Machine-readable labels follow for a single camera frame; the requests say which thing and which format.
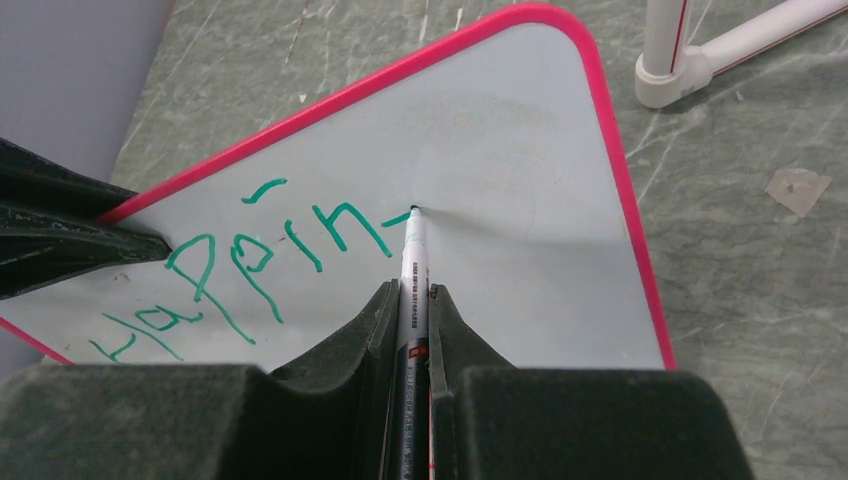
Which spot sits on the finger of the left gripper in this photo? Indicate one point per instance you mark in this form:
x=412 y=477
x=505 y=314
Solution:
x=40 y=248
x=30 y=180

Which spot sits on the white PVC pipe frame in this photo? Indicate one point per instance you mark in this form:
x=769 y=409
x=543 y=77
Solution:
x=670 y=68

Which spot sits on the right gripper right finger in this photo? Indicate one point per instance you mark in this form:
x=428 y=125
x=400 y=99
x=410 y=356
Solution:
x=493 y=420

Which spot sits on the white green marker pen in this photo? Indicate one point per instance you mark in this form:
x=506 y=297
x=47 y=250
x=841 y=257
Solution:
x=408 y=449

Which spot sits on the pink framed whiteboard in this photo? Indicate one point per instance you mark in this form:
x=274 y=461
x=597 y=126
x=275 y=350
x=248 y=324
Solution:
x=503 y=134

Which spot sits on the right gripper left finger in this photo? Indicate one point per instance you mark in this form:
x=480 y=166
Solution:
x=320 y=416

